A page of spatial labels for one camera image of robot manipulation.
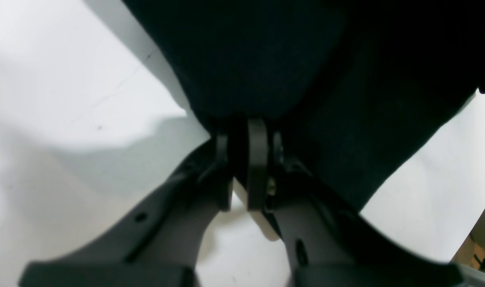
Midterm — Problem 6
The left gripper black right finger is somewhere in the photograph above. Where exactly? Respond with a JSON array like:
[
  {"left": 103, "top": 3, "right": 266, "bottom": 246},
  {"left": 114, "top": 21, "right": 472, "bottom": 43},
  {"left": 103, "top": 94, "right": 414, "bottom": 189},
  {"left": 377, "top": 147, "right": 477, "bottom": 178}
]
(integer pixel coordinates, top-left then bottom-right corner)
[{"left": 247, "top": 119, "right": 464, "bottom": 287}]

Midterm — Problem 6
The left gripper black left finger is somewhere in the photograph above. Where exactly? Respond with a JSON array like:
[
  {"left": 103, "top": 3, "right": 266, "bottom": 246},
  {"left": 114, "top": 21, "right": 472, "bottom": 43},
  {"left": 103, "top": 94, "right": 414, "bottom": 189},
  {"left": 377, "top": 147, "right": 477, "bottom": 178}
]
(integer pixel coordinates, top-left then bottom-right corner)
[{"left": 19, "top": 120, "right": 247, "bottom": 287}]

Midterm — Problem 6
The black t-shirt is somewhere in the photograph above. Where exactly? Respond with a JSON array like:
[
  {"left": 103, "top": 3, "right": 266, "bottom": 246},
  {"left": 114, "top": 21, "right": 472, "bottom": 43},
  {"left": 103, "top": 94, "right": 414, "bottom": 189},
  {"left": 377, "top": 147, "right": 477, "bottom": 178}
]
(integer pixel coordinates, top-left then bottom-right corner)
[{"left": 124, "top": 0, "right": 485, "bottom": 233}]

